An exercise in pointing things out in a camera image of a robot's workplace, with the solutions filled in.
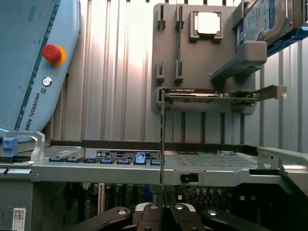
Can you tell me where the grey open PC case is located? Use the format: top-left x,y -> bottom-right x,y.
0,131 -> 308,231

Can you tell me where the red emergency stop button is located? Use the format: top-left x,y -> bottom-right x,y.
42,44 -> 67,66

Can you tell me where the silver CPU chip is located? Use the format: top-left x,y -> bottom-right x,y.
194,12 -> 222,35

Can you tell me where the blue plastic case latch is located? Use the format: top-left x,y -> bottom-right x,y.
2,137 -> 19,157

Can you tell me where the white QR code sticker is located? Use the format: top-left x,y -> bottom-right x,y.
13,207 -> 27,230

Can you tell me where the black printed case label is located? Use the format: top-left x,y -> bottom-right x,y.
96,150 -> 161,161

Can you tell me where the black graphics card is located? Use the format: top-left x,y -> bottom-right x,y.
163,85 -> 288,106

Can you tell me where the dark PC motherboard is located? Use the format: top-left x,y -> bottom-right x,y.
69,182 -> 234,218

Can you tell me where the grey-blue robot teach pendant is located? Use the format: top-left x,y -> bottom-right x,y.
0,0 -> 81,133

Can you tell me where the hard disk with blue label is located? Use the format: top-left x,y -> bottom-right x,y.
236,0 -> 294,48

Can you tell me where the blue plastic disk caddy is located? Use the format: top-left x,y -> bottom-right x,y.
264,23 -> 308,58

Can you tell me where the grey plastic parts rack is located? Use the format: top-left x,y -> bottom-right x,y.
151,2 -> 268,114

